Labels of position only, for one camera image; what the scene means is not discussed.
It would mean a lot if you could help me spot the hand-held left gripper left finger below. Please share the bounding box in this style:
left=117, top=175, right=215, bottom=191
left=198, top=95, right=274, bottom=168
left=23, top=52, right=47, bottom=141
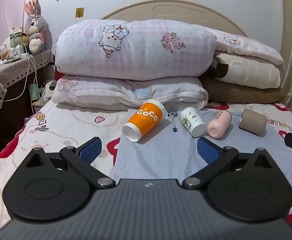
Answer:
left=16, top=137, right=115, bottom=189

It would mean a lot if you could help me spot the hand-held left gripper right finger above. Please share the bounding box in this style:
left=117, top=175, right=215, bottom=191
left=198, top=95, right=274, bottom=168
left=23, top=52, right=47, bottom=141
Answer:
left=182, top=137, right=281, bottom=189

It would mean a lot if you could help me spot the pink cup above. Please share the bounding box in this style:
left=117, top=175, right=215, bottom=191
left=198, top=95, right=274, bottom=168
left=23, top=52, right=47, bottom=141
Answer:
left=207, top=110, right=232, bottom=139

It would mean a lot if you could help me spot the white paper cup green print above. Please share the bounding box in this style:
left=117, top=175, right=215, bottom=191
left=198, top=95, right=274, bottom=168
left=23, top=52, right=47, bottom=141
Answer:
left=180, top=107, right=206, bottom=137

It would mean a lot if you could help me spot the taupe mug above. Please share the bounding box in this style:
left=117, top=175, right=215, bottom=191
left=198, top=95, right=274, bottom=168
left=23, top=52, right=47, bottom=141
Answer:
left=238, top=108, right=267, bottom=136

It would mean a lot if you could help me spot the orange paper cup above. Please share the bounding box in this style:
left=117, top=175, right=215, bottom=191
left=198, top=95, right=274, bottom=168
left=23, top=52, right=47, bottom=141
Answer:
left=122, top=99, right=167, bottom=143

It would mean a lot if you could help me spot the grey patterned cloth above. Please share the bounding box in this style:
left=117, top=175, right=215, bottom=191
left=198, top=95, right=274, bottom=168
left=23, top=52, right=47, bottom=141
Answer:
left=112, top=109, right=292, bottom=198

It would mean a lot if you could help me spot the pink folded blanket heart print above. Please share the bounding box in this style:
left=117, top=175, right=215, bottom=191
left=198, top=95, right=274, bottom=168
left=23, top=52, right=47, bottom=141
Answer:
left=52, top=74, right=209, bottom=111

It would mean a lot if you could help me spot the brown folded blanket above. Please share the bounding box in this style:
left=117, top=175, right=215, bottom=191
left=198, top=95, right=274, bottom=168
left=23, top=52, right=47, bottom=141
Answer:
left=201, top=74, right=288, bottom=104

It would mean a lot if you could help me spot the cream folded blanket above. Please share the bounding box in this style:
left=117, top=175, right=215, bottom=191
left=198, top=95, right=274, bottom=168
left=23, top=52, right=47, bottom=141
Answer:
left=212, top=52, right=282, bottom=89

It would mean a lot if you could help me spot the green pouch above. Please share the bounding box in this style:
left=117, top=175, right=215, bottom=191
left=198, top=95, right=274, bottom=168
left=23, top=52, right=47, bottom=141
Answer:
left=29, top=84, right=40, bottom=102

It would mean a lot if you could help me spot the dark bedside table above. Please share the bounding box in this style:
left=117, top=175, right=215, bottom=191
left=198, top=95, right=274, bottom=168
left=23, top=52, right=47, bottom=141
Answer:
left=0, top=64, right=56, bottom=155

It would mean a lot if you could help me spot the pink checked folded quilt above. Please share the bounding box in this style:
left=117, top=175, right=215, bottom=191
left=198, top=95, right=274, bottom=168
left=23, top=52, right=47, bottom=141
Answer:
left=55, top=19, right=217, bottom=81

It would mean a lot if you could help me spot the patterned table cloth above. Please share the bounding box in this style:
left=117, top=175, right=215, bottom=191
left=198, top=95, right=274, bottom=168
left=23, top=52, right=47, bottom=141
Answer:
left=0, top=50, right=54, bottom=109

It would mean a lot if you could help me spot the grey plush bunny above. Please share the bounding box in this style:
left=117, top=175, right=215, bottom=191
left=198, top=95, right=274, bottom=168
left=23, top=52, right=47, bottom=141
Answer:
left=23, top=0, right=48, bottom=54

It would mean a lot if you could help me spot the beige headboard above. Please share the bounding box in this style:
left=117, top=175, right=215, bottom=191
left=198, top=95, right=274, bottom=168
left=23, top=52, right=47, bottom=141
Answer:
left=101, top=0, right=248, bottom=37

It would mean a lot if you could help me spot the pink curtain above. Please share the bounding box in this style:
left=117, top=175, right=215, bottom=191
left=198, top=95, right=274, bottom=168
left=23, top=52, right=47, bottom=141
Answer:
left=0, top=0, right=32, bottom=59

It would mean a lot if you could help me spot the white cable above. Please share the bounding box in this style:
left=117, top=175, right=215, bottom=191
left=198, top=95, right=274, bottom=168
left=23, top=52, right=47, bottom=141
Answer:
left=0, top=42, right=40, bottom=115

